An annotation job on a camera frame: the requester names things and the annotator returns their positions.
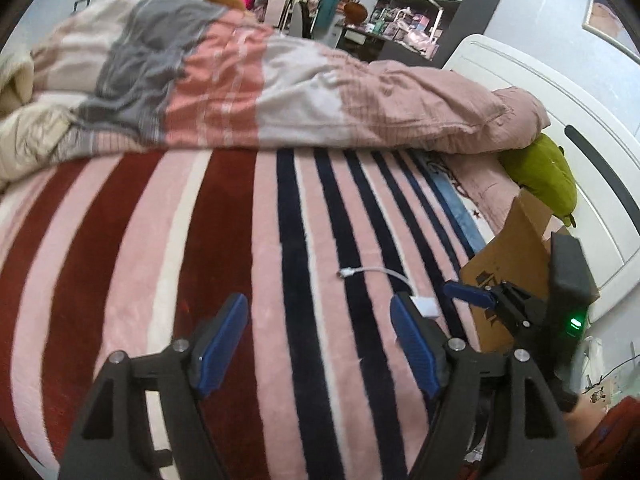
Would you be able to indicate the pink grey patchwork duvet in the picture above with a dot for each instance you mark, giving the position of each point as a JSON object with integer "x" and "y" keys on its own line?
{"x": 300, "y": 95}

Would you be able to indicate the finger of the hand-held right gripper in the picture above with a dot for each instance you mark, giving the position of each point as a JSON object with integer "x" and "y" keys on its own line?
{"x": 470, "y": 295}

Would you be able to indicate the striped plush blanket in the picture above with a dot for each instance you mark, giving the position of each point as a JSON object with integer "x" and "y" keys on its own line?
{"x": 225, "y": 220}

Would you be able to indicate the red patterned clothing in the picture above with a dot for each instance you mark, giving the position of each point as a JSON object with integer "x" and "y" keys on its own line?
{"x": 617, "y": 440}

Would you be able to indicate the white headboard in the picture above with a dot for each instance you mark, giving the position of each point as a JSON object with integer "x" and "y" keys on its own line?
{"x": 550, "y": 95}

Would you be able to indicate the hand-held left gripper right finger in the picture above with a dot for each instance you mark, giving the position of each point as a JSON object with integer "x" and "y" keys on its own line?
{"x": 415, "y": 350}

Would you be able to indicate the cardboard box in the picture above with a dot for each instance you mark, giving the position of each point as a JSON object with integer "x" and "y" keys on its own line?
{"x": 520, "y": 250}

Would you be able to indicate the cream fleece blanket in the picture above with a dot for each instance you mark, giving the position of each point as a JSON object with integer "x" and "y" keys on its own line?
{"x": 25, "y": 135}

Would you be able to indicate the framed wall picture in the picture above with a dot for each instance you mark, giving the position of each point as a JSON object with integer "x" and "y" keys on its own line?
{"x": 610, "y": 15}

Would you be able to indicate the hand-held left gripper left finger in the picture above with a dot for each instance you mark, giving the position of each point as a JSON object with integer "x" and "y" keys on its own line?
{"x": 220, "y": 345}

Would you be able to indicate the person's right forearm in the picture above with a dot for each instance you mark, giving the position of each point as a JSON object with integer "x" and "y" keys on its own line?
{"x": 587, "y": 425}

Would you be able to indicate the white desk lamp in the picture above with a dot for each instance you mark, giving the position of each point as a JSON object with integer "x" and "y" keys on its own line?
{"x": 436, "y": 15}

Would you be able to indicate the brown plush toy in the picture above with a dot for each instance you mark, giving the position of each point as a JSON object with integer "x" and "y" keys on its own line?
{"x": 222, "y": 0}

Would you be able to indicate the green plush toy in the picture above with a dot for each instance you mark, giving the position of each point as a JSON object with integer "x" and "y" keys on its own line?
{"x": 545, "y": 175}

